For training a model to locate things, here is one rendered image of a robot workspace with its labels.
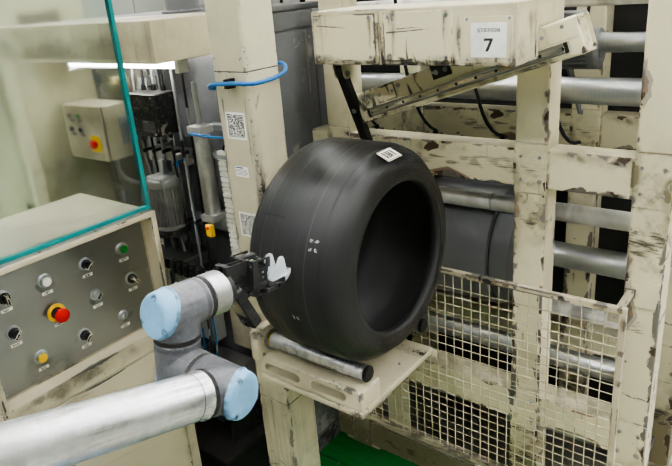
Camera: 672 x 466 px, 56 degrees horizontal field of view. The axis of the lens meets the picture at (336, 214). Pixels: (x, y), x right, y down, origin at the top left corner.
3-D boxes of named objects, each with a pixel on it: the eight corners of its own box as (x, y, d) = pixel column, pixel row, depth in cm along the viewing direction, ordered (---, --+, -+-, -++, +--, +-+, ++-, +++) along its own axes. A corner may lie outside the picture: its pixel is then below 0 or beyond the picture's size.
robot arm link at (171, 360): (183, 412, 119) (180, 352, 116) (146, 391, 126) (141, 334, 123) (221, 392, 126) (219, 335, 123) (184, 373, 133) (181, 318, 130)
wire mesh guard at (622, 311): (361, 416, 242) (348, 247, 218) (364, 413, 243) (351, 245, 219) (608, 518, 188) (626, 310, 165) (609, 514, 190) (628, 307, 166)
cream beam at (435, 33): (313, 65, 183) (308, 12, 178) (363, 54, 201) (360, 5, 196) (515, 68, 147) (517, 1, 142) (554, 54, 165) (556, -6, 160)
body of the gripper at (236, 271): (273, 255, 136) (231, 270, 127) (274, 293, 138) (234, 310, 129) (248, 249, 141) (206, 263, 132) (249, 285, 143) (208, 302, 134)
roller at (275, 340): (277, 337, 187) (268, 349, 185) (272, 327, 185) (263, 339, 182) (376, 373, 166) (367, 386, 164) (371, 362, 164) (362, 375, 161)
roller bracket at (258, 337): (252, 360, 183) (248, 330, 180) (335, 302, 212) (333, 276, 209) (260, 363, 181) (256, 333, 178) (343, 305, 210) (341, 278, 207)
